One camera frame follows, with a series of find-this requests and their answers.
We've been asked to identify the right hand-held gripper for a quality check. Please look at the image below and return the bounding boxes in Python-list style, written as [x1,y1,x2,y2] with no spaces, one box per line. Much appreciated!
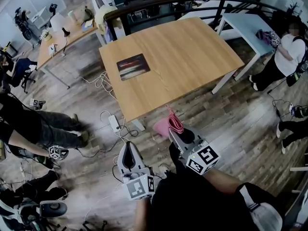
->
[168,127,221,176]

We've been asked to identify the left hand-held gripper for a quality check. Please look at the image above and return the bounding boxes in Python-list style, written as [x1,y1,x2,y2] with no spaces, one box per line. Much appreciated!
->
[117,141,156,201]

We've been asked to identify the pink cloth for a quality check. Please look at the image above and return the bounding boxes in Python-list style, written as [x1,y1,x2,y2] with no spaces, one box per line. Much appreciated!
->
[153,104,185,138]

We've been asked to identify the dark printed mat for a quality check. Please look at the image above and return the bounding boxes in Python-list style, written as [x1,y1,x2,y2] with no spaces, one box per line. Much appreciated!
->
[116,53,151,81]

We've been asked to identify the person's right forearm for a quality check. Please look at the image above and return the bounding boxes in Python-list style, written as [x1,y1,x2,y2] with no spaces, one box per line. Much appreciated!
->
[205,168,245,196]

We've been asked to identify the person's left forearm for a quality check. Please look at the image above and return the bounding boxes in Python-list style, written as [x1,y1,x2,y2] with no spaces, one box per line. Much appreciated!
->
[133,197,154,231]

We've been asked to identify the slim white power strip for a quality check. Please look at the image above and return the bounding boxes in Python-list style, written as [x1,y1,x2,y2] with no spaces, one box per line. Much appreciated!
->
[108,114,121,132]

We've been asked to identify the person's black clothing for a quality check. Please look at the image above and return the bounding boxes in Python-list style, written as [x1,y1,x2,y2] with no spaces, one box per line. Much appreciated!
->
[150,143,284,231]

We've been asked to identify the black office chair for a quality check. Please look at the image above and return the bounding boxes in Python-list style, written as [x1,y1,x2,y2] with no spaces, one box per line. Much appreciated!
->
[81,220,109,231]

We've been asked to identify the grey black rounded device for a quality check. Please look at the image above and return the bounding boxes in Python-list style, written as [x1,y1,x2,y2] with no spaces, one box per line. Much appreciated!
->
[39,200,68,218]

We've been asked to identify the black swivel chair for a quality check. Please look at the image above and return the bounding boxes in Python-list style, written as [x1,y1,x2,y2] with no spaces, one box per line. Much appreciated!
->
[21,70,37,94]

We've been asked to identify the lilac garment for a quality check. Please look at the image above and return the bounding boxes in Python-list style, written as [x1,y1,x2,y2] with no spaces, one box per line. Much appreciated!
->
[104,24,114,43]

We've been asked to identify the white side table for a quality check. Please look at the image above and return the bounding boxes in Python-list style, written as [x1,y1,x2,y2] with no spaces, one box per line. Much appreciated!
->
[211,13,281,95]

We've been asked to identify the long wooden desk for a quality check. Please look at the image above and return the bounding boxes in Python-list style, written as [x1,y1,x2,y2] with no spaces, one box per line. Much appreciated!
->
[37,8,106,90]

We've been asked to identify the blue notebook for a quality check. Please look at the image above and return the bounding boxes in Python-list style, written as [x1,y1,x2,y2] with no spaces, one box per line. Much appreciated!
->
[81,19,94,32]

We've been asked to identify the black curved railing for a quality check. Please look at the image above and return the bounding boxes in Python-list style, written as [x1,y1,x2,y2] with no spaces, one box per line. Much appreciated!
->
[103,0,289,42]

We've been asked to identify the beige garment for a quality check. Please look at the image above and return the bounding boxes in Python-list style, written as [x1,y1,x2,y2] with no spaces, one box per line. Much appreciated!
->
[94,5,118,35]

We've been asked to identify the potted white flowers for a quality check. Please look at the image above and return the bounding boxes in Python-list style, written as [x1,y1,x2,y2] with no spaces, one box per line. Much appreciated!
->
[40,29,53,42]

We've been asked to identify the green bag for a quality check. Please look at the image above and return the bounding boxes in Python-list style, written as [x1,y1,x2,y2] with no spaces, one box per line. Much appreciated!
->
[83,6,95,21]

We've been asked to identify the white cup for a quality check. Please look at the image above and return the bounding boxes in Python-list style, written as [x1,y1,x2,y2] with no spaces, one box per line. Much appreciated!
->
[67,10,78,23]

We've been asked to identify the black wheeled machine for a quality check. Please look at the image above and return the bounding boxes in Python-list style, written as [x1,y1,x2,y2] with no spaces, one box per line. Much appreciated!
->
[13,7,41,45]

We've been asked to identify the tangled white cable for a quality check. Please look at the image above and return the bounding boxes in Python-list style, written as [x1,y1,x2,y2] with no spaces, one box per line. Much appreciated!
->
[79,71,118,101]

